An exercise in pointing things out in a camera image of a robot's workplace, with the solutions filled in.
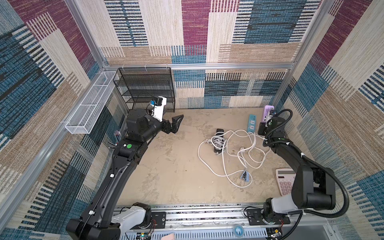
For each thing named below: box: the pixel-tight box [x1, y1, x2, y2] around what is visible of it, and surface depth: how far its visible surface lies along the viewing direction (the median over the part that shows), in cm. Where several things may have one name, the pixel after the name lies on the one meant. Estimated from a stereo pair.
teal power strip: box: [247, 114, 257, 133], surface depth 111 cm
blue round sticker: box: [233, 225, 245, 238], surface depth 72 cm
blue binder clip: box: [240, 170, 250, 182], surface depth 87 cm
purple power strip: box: [261, 105, 275, 123], surface depth 88 cm
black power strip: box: [213, 128, 225, 154], surface depth 98 cm
